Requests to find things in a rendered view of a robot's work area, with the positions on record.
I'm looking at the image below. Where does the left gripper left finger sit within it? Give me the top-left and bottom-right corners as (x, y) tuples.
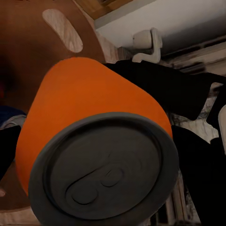
(0, 126), (22, 181)

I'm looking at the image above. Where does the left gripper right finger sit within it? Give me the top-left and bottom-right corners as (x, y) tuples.
(171, 125), (226, 226)

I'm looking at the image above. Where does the trash can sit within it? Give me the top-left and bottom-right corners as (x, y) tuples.
(0, 0), (107, 213)

